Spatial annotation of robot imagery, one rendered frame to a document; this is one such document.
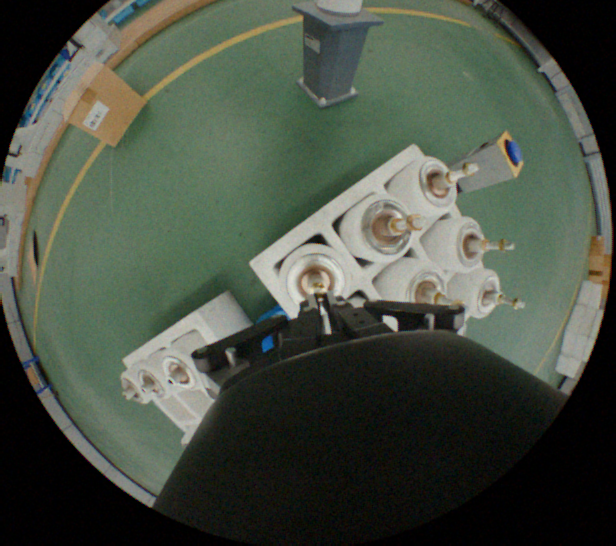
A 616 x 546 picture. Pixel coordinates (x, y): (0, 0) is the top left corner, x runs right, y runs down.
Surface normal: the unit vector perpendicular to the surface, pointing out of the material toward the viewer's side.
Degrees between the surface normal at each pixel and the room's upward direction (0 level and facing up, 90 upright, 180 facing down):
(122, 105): 90
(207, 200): 0
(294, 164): 0
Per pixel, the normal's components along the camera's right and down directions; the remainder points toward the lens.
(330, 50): -0.23, 0.97
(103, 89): 0.79, 0.62
